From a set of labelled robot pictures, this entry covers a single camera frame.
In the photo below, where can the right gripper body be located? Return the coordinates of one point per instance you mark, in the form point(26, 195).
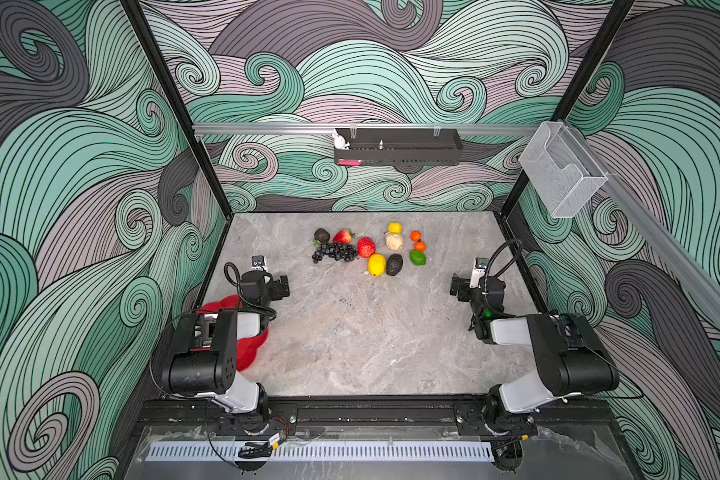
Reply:
point(458, 287)

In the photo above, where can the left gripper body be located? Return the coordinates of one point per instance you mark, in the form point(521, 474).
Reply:
point(279, 287)

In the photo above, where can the dark purple mangosteen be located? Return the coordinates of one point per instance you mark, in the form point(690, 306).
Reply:
point(322, 236)

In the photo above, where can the beige pear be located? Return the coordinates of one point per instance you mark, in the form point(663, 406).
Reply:
point(394, 241)

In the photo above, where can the red apple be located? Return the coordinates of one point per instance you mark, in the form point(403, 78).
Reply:
point(366, 247)

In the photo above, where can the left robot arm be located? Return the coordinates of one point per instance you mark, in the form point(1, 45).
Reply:
point(205, 359)

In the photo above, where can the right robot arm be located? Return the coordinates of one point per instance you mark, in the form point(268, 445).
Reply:
point(569, 358)

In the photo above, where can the green lime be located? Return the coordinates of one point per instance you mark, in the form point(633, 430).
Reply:
point(417, 258)

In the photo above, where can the black grape bunch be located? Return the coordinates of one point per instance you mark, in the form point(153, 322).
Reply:
point(339, 252)

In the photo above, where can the red strawberry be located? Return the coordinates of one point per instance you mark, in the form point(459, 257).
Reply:
point(344, 236)

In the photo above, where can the dark avocado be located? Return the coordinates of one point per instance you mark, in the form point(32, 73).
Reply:
point(394, 264)

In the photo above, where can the large yellow lemon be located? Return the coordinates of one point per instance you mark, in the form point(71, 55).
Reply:
point(377, 265)

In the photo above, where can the small yellow lemon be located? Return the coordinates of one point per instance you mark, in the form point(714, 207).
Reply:
point(395, 228)

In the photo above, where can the pink item on shelf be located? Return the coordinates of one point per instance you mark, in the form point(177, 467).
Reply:
point(349, 163)

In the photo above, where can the white figurine on shelf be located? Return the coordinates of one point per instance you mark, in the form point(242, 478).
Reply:
point(339, 142)

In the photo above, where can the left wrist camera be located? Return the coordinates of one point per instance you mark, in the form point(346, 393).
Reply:
point(258, 262)

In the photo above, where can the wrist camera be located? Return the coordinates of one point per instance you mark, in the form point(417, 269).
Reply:
point(258, 262)
point(478, 271)

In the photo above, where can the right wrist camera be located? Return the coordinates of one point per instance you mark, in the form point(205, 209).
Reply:
point(478, 271)

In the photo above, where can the clear plastic wall bin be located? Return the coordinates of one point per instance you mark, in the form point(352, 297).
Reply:
point(563, 169)

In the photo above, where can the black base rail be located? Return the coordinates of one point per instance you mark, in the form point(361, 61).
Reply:
point(469, 413)

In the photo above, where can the white slotted cable duct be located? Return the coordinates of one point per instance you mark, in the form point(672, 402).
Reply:
point(427, 451)

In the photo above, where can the aluminium wall rail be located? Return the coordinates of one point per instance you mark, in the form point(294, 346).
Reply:
point(258, 128)

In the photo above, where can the black wall shelf tray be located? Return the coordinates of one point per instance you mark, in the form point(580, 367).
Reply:
point(407, 150)

